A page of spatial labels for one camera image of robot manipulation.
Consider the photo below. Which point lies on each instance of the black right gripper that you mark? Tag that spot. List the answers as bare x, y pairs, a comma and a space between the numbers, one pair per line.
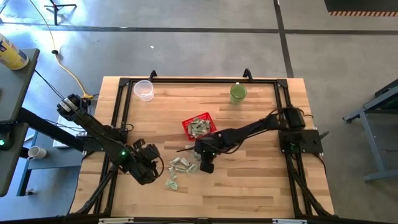
202, 146

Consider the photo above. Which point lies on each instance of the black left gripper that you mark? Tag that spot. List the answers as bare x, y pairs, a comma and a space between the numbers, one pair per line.
144, 172

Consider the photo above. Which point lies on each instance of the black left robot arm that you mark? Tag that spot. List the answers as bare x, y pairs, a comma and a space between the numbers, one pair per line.
93, 127

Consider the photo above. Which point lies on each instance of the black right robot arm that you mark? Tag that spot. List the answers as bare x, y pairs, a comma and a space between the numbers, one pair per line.
248, 129

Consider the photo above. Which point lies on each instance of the red plastic slotted basket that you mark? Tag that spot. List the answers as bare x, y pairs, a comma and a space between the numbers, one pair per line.
184, 126

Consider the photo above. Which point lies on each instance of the clear plastic cup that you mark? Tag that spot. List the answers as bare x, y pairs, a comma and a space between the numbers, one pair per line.
143, 90

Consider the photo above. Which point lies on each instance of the green plastic cup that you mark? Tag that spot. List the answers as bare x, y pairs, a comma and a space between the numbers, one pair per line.
238, 93

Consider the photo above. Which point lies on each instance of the blue-grey table base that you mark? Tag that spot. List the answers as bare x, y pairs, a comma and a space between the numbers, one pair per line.
59, 158

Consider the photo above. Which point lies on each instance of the black support beam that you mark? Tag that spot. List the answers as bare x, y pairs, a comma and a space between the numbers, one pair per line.
46, 127

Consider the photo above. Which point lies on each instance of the white mug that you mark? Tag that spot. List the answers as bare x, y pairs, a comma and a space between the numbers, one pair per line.
38, 152

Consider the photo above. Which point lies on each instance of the dark grey desk panel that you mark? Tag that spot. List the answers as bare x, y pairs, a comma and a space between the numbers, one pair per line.
12, 161

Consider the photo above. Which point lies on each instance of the grey side table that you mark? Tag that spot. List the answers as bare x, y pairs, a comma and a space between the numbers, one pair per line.
15, 90

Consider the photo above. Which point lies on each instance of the yellow wipes canister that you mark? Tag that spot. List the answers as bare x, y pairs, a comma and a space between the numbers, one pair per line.
12, 56

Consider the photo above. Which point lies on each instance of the black tripod stand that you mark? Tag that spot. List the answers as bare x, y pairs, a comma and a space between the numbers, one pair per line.
55, 12

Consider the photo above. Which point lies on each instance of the grey metal cart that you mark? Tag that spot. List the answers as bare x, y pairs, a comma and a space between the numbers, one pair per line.
384, 100

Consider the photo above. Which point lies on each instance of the black mat hazard stripe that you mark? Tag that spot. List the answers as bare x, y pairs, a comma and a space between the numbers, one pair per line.
360, 5

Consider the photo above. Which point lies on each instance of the white bar bracket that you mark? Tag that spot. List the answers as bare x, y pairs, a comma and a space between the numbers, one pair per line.
289, 221
115, 220

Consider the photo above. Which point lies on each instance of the black aluminium table frame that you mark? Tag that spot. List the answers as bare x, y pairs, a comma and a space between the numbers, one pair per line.
202, 81

